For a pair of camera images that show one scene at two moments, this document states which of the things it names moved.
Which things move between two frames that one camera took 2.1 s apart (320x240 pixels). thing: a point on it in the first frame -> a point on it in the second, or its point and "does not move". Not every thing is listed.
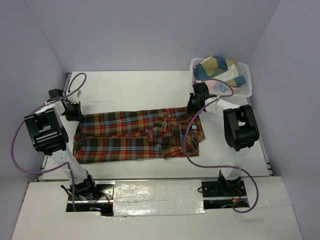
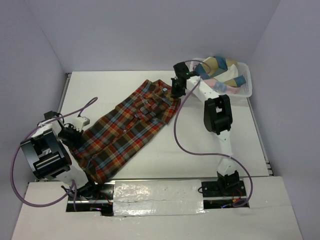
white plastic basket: (244, 91) does not move
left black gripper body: (72, 114) -> (70, 135)
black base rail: (97, 195) does not move
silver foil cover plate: (136, 198) does not move
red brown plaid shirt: (137, 135) -> (110, 142)
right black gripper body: (192, 105) -> (177, 91)
